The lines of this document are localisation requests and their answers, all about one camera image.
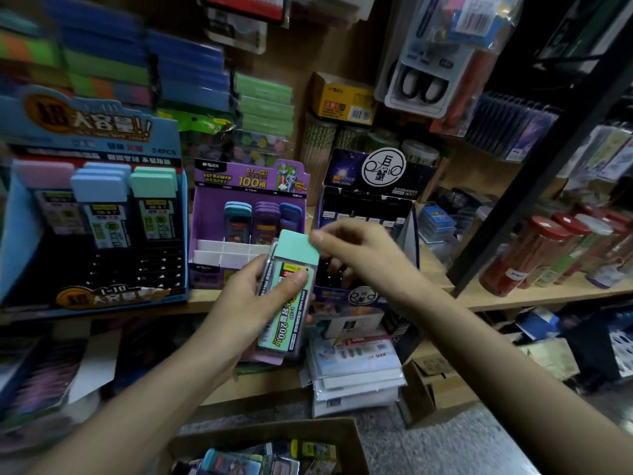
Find person's right hand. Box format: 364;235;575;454
309;217;427;307

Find brown cardboard box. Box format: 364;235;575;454
163;417;372;475

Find person's left forearm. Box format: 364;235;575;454
30;336;249;475

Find small open brown carton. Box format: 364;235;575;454
400;351;476;428

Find black and white display box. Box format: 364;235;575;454
311;148;441;313

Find blue display box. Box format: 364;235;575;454
0;86;191;317

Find row of dark blue refills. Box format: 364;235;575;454
465;90;560;162

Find stack of green packets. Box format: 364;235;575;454
232;72;296;139

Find purple display box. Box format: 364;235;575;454
188;158;311;290

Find stack of white packets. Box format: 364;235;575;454
307;336;407;418

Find hanging white blister package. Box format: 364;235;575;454
386;0;526;119

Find person's left hand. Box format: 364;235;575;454
198;269;310;367

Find yellow carton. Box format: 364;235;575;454
311;72;377;127

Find stack of multicoloured packets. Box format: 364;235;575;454
0;9;150;105

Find black red hanging package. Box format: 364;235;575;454
202;0;288;24

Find red cylinder containers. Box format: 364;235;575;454
479;207;633;296

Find stack of blue packets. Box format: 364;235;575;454
44;0;231;113

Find wooden shelf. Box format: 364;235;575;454
0;0;633;456

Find person's right forearm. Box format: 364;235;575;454
396;282;633;475

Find pile of pencil lead cases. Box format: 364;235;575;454
198;440;342;475

